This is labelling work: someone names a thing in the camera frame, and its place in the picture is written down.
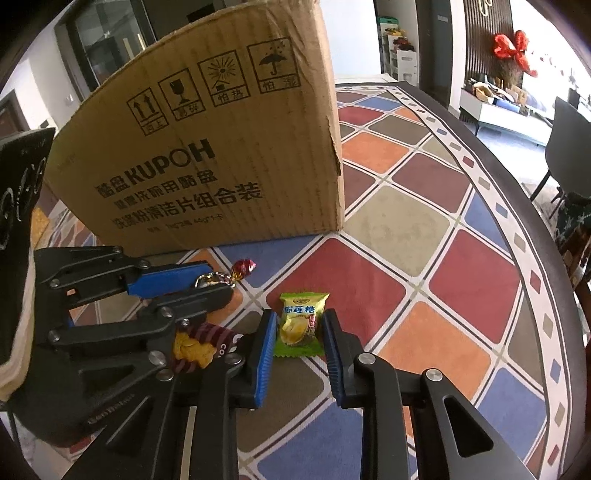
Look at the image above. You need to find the red gold candy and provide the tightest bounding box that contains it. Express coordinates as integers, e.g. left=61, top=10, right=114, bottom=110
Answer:
left=194, top=259, right=258, bottom=291

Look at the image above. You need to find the colourful checked tablecloth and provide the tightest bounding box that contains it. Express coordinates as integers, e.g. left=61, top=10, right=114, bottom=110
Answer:
left=32, top=78, right=591, bottom=480

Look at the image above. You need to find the dark dining chair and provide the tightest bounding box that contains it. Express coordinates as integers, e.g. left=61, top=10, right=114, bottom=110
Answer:
left=530, top=96, right=591, bottom=204

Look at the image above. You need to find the brown cardboard box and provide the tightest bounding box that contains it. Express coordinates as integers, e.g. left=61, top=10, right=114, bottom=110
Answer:
left=44, top=0, right=345, bottom=252

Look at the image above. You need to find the red bow decoration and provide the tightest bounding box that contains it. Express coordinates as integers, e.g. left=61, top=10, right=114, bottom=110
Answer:
left=493, top=30, right=539, bottom=77

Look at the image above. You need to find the dark sliding glass door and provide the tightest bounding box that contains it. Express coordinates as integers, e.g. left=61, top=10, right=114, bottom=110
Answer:
left=53, top=0, right=158, bottom=93

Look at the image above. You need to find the green yellow candy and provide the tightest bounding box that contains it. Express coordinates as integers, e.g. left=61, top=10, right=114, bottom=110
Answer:
left=273, top=292, right=330, bottom=358

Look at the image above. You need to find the white storage shelf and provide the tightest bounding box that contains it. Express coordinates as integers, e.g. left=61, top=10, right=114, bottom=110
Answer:
left=381, top=16, right=419, bottom=86

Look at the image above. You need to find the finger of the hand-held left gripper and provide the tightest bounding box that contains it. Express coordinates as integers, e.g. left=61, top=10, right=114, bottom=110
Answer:
left=34, top=247, right=213, bottom=305
left=48, top=284, right=234, bottom=365

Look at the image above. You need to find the dark slatted wall panel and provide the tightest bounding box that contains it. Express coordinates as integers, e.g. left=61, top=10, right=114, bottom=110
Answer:
left=462, top=0, right=515, bottom=88

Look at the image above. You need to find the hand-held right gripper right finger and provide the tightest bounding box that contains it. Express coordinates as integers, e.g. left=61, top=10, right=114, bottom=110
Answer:
left=321, top=309, right=536, bottom=480

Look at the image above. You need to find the dark interior door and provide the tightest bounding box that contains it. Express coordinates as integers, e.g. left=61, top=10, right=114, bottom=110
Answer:
left=374, top=0, right=453, bottom=107

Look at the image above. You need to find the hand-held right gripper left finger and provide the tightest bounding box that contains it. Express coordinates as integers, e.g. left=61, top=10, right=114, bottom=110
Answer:
left=60, top=310, right=280, bottom=480

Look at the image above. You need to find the white low cabinet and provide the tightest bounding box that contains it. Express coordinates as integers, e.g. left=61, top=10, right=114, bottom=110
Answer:
left=459, top=85, right=555, bottom=148

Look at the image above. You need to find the dark striped snack packet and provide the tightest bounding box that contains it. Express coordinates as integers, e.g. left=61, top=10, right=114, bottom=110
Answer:
left=172, top=320, right=241, bottom=377

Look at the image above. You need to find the person's left forearm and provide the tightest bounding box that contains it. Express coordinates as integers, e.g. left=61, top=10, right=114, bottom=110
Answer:
left=0, top=258, right=38, bottom=402

